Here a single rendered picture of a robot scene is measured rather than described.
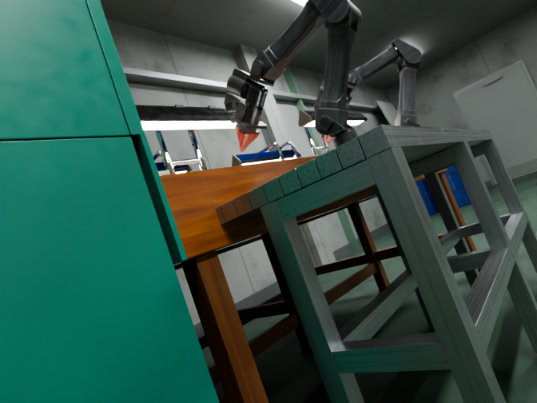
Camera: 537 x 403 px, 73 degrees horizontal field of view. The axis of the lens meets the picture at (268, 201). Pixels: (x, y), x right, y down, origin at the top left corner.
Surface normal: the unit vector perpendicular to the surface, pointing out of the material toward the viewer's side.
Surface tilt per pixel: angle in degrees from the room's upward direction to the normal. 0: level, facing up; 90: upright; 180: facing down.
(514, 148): 90
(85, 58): 90
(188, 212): 90
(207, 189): 90
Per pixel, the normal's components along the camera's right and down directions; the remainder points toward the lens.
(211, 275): 0.67, -0.32
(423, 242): -0.61, 0.14
